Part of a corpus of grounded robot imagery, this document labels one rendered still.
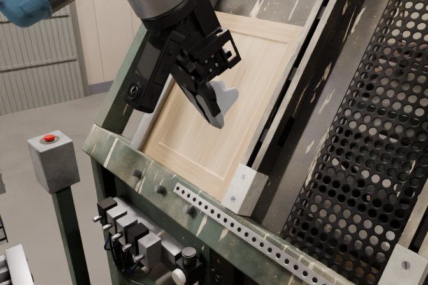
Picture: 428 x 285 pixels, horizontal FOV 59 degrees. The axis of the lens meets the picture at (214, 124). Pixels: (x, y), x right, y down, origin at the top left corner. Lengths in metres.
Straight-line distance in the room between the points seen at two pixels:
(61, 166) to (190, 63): 1.03
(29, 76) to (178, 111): 3.02
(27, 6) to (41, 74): 3.79
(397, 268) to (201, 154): 0.63
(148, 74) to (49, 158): 0.98
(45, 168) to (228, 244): 0.71
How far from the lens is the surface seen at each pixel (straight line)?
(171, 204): 1.19
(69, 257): 1.75
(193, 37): 0.51
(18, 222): 2.69
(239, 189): 1.02
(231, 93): 0.56
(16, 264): 0.89
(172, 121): 1.31
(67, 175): 1.49
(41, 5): 0.44
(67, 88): 4.32
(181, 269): 1.13
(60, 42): 4.19
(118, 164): 1.40
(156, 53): 0.48
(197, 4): 0.50
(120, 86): 1.53
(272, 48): 1.18
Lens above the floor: 1.58
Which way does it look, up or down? 26 degrees down
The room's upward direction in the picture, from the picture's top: straight up
